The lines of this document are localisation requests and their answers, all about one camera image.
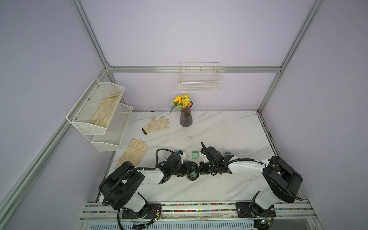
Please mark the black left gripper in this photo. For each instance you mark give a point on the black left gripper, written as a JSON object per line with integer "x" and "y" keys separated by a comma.
{"x": 186, "y": 166}

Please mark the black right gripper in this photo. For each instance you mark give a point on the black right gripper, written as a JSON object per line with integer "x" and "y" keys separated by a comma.
{"x": 203, "y": 170}

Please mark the clear pouch with black zipper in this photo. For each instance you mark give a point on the clear pouch with black zipper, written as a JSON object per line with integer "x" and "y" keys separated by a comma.
{"x": 194, "y": 174}

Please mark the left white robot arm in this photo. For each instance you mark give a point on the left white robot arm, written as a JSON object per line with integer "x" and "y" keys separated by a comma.
{"x": 119, "y": 189}

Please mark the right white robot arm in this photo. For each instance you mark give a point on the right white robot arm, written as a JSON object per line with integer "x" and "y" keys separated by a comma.
{"x": 283, "y": 182}

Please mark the mint green dual usb charger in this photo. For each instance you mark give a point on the mint green dual usb charger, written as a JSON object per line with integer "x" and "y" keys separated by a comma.
{"x": 195, "y": 154}

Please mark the yellow leather work glove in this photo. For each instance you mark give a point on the yellow leather work glove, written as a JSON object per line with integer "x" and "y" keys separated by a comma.
{"x": 134, "y": 153}

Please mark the cream knit work glove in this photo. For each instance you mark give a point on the cream knit work glove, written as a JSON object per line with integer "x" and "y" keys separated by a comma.
{"x": 156, "y": 125}

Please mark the dark ribbed glass vase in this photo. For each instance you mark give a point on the dark ribbed glass vase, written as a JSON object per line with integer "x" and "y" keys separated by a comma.
{"x": 186, "y": 119}

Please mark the yellow flower bouquet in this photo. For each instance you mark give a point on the yellow flower bouquet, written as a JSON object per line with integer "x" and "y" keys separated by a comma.
{"x": 181, "y": 102}

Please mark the lower white mesh shelf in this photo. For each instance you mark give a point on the lower white mesh shelf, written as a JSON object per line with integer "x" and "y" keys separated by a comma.
{"x": 114, "y": 134}

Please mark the white mesh shelf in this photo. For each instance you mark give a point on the white mesh shelf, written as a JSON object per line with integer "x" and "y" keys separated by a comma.
{"x": 83, "y": 115}
{"x": 114, "y": 134}

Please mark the beige glove in shelf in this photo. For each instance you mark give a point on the beige glove in shelf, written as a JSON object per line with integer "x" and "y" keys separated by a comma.
{"x": 105, "y": 110}

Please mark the upper white mesh shelf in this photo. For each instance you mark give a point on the upper white mesh shelf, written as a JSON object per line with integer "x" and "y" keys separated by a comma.
{"x": 83, "y": 115}

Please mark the white wire wall basket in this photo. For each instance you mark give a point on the white wire wall basket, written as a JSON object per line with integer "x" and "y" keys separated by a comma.
{"x": 199, "y": 77}

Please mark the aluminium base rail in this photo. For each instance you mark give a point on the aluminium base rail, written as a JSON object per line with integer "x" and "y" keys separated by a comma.
{"x": 205, "y": 210}

